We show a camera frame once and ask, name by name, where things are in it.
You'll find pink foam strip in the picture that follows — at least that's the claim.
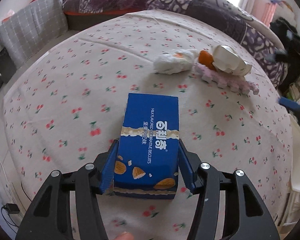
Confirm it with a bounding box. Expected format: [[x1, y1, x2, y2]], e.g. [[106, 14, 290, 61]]
[[193, 63, 259, 95]]

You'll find cream printed paper bag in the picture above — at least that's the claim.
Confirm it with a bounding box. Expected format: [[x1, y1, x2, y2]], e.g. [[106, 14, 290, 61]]
[[212, 45, 252, 76]]

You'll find orange peel piece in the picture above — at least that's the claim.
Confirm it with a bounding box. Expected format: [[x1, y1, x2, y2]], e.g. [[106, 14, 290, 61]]
[[198, 50, 216, 71]]

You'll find blue biscuit box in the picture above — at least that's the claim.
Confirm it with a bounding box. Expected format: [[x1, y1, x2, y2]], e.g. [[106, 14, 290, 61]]
[[113, 93, 179, 199]]

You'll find white tissue wrapper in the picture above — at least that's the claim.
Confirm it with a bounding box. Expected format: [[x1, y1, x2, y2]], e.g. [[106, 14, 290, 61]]
[[153, 49, 199, 75]]

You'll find white plastic trash bin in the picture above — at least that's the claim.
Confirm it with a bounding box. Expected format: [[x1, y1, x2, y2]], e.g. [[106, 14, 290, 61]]
[[289, 114, 300, 193]]

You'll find black power adapter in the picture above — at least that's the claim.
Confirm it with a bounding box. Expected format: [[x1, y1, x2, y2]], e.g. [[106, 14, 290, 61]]
[[3, 203, 20, 215]]

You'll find pink white cabinet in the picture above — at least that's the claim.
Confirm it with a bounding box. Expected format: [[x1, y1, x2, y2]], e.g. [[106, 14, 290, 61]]
[[252, 0, 296, 27]]

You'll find cherry print table cloth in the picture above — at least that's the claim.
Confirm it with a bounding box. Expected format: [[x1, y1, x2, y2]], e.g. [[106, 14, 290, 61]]
[[3, 10, 292, 239]]

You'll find grey checked cushion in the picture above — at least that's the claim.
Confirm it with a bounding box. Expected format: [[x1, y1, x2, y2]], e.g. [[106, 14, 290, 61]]
[[0, 0, 68, 68]]

